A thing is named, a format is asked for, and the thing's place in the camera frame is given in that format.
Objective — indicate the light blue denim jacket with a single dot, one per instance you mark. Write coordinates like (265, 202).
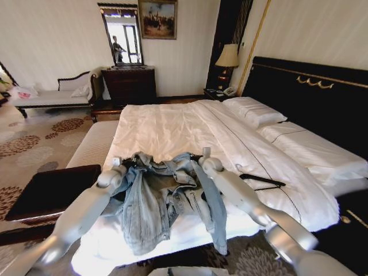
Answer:
(143, 207)

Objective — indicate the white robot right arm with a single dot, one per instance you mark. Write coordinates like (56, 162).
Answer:
(238, 189)

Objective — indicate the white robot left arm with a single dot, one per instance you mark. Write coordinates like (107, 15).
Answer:
(86, 210)

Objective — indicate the white bed duvet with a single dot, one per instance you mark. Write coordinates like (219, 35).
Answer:
(172, 129)

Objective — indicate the white upholstered bed bench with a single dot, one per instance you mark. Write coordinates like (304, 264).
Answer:
(92, 143)

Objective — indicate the black clothes hanger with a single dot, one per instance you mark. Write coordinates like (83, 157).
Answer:
(258, 178)

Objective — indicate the dark wooden stool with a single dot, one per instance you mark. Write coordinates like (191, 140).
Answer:
(105, 110)

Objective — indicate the dark wooden nightstand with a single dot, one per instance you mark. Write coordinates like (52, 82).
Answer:
(214, 94)

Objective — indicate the small white pillow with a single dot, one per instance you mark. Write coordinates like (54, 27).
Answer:
(253, 110)

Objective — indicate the white desk telephone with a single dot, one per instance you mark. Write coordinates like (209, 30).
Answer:
(229, 91)

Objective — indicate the dark wooden dresser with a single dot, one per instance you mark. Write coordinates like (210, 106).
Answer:
(129, 86)

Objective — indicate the dark wooden luggage bench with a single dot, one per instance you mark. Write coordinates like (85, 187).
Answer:
(51, 192)

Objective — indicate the white cushion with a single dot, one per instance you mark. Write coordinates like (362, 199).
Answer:
(81, 91)

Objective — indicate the bedside lamp cream shade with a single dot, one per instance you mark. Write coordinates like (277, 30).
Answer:
(227, 56)

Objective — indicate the white robot front shell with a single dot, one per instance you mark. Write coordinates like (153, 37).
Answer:
(187, 272)

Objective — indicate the large white pillow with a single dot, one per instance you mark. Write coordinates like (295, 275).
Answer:
(316, 149)

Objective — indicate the white plastic bag red print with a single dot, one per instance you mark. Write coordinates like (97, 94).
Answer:
(24, 92)

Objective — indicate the black headboard gold trim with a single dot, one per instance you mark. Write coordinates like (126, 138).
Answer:
(310, 100)

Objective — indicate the dark framed dresser mirror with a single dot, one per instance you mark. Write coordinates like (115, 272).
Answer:
(125, 34)

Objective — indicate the framed landscape painting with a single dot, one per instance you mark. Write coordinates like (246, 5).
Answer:
(157, 18)

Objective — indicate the black nightstand gold trim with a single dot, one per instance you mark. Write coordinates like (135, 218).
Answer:
(350, 218)

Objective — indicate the white chaise longue dark frame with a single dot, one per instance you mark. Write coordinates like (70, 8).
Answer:
(51, 97)

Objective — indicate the dark wall panel gold stripes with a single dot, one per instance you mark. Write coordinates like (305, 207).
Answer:
(227, 23)

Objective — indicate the gold wall trim strip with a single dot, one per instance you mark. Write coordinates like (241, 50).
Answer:
(260, 26)

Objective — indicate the dark twisted wooden frame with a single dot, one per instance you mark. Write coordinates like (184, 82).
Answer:
(8, 73)

